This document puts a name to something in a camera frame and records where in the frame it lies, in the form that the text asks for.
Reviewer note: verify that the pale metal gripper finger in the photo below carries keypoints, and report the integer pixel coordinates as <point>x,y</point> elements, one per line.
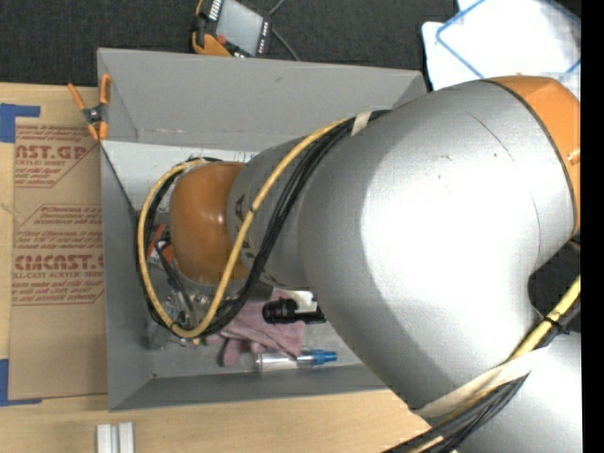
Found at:
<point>155,337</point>

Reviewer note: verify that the orange and white packet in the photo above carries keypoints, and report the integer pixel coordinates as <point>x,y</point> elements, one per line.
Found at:
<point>156,246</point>

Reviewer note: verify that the pink cloth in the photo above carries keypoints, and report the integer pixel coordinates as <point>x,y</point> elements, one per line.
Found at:
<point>264,330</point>

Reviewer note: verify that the brown cardboard board, red print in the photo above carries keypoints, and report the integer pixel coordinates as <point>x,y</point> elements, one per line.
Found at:
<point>56,338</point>

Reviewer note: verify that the grey metal bin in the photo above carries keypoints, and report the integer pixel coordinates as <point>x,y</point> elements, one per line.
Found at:
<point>226,102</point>

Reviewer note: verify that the black cylinder on white bracket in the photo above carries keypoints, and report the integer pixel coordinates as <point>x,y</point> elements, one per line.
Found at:
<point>279,310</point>

